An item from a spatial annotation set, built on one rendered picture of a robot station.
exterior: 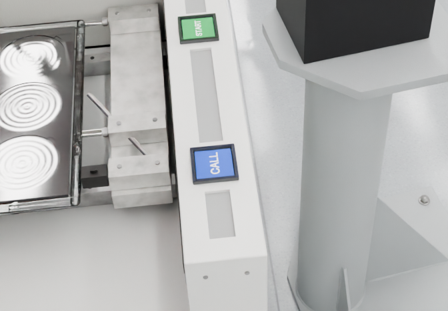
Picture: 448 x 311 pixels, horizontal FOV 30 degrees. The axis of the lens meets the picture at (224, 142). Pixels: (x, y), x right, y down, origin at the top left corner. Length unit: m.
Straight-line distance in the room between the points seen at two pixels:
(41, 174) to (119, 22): 0.32
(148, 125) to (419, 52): 0.49
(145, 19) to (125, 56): 0.07
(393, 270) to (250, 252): 1.15
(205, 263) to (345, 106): 0.60
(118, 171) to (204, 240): 0.20
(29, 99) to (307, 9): 0.44
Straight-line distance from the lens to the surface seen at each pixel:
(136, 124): 1.16
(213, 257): 0.94
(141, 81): 1.26
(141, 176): 1.10
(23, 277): 1.14
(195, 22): 1.22
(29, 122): 1.21
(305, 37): 1.33
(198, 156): 1.03
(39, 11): 1.38
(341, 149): 1.55
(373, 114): 1.50
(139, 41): 1.33
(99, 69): 1.36
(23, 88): 1.26
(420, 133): 2.42
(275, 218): 2.18
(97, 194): 1.17
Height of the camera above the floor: 1.73
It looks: 47 degrees down
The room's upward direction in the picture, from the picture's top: 3 degrees counter-clockwise
